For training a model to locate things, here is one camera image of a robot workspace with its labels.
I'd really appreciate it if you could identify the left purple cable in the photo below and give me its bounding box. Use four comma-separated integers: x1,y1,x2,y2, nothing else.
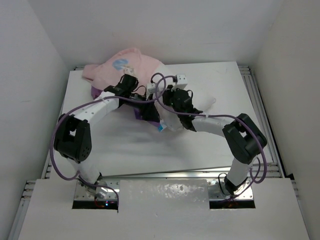
49,72,176,208

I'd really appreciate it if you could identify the pink printed pillowcase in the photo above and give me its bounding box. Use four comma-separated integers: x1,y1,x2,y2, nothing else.
82,48,173,99

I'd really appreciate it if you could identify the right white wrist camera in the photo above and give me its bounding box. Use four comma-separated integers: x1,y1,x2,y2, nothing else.
172,74,188,90

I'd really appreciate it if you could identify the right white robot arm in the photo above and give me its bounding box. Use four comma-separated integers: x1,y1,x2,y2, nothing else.
161,86,268,195

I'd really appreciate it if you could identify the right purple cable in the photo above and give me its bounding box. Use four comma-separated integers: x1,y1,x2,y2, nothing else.
154,74,268,201

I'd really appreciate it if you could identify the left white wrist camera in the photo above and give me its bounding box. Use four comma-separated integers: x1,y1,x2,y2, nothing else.
146,82,158,95

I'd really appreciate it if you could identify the purple cable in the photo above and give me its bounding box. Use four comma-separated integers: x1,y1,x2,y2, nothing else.
49,72,176,208
154,74,268,201

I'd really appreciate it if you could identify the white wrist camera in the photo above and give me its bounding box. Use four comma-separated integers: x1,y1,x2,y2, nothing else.
172,74,188,90
146,82,158,95

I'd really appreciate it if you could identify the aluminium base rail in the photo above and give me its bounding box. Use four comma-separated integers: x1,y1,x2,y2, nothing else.
74,169,256,202

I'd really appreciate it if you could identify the white pillow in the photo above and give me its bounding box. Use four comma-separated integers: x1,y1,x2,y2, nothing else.
148,63,216,132

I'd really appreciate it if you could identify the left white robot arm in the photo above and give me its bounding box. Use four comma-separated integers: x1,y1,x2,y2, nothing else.
50,74,160,186

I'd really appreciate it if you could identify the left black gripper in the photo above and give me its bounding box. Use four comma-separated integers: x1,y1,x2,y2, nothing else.
126,90,160,121

